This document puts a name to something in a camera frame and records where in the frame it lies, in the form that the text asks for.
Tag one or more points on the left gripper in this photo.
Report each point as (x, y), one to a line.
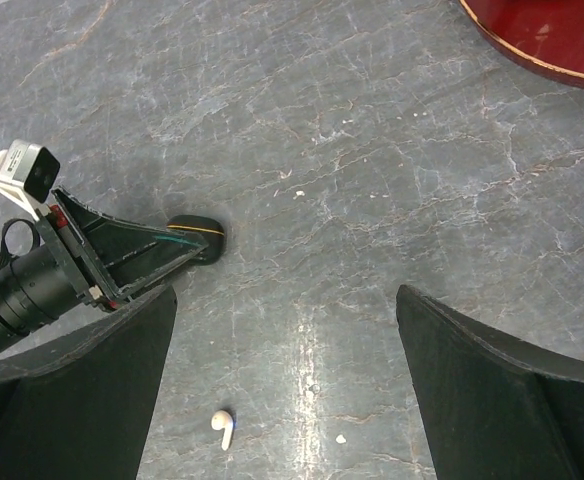
(105, 258)

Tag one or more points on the red round tray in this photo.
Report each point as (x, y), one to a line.
(545, 37)

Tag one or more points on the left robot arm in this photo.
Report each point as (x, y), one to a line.
(34, 292)

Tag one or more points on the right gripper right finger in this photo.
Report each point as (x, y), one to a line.
(493, 406)

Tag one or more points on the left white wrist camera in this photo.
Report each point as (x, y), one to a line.
(27, 174)

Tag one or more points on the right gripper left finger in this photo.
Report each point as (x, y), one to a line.
(80, 406)

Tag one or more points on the black earbud charging case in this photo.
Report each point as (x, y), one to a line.
(210, 229)

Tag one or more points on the white earbud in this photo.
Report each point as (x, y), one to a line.
(223, 421)

